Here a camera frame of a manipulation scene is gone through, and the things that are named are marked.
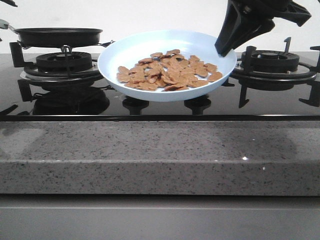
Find brown meat pieces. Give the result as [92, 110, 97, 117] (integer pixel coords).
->
[117, 49, 223, 92]

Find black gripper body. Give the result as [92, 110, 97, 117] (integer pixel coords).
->
[235, 0, 312, 27]

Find black gas burner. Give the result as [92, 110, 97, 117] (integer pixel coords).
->
[230, 37, 320, 108]
[10, 41, 103, 88]

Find left black gas burner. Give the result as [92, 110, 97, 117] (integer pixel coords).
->
[10, 41, 103, 88]

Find right black gas burner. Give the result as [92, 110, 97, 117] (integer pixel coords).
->
[230, 37, 320, 108]

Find wire pan support ring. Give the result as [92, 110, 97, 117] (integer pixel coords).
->
[15, 39, 116, 78]

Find black gripper finger holding plate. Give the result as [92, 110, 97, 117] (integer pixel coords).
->
[214, 0, 275, 57]

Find light blue plate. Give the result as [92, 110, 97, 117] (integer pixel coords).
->
[97, 29, 237, 102]

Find black glass cooktop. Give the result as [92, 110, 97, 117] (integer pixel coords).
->
[0, 54, 320, 122]

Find grey cabinet drawer front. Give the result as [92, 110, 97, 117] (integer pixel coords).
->
[0, 194, 320, 240]

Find black frying pan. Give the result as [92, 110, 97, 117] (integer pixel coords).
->
[0, 19, 103, 48]

